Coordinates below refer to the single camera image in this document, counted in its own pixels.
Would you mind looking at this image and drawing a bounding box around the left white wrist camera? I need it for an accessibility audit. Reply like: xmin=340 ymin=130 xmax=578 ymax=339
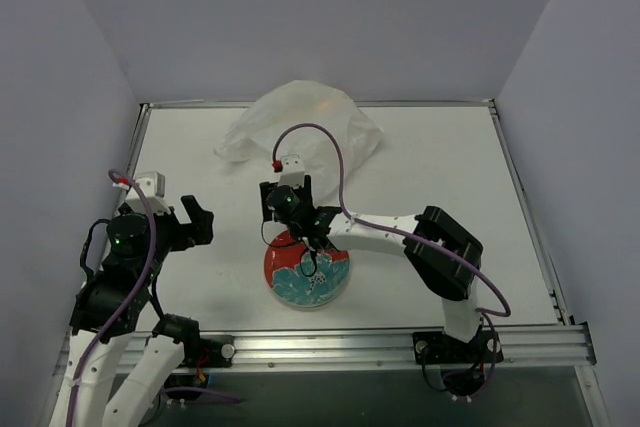
xmin=112 ymin=171 xmax=171 ymax=215

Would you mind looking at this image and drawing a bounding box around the white plastic bag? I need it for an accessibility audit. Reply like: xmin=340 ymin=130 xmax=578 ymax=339
xmin=214 ymin=80 xmax=383 ymax=200

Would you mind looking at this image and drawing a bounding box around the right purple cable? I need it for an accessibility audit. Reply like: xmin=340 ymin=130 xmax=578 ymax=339
xmin=272 ymin=121 xmax=512 ymax=393

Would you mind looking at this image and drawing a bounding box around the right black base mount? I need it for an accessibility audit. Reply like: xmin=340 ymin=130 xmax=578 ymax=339
xmin=412 ymin=328 xmax=504 ymax=402

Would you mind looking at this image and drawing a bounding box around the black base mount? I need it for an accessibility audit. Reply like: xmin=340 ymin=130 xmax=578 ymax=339
xmin=412 ymin=328 xmax=504 ymax=402
xmin=152 ymin=314 xmax=235 ymax=402

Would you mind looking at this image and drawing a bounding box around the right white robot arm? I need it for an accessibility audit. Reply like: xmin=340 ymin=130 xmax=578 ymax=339
xmin=260 ymin=174 xmax=511 ymax=363

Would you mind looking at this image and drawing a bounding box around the red plate blue flower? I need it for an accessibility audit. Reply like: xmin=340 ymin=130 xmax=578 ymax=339
xmin=263 ymin=231 xmax=351 ymax=309

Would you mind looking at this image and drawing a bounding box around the aluminium front rail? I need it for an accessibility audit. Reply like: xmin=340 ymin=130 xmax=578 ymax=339
xmin=54 ymin=321 xmax=597 ymax=373

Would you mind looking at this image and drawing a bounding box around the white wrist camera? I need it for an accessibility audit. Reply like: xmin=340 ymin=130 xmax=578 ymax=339
xmin=272 ymin=155 xmax=306 ymax=189
xmin=112 ymin=171 xmax=171 ymax=215

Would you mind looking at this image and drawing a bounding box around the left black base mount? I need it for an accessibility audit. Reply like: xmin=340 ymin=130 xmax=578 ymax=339
xmin=152 ymin=314 xmax=235 ymax=402

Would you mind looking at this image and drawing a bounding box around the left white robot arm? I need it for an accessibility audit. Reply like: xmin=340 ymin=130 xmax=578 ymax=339
xmin=50 ymin=193 xmax=235 ymax=426

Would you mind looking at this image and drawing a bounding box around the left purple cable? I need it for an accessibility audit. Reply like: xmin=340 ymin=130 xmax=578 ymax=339
xmin=67 ymin=170 xmax=241 ymax=427

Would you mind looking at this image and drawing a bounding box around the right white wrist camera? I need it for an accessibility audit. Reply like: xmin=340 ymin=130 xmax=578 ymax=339
xmin=272 ymin=155 xmax=306 ymax=189

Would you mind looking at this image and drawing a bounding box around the purple cable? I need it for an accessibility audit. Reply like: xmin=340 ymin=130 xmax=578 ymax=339
xmin=67 ymin=170 xmax=241 ymax=427
xmin=272 ymin=121 xmax=512 ymax=393

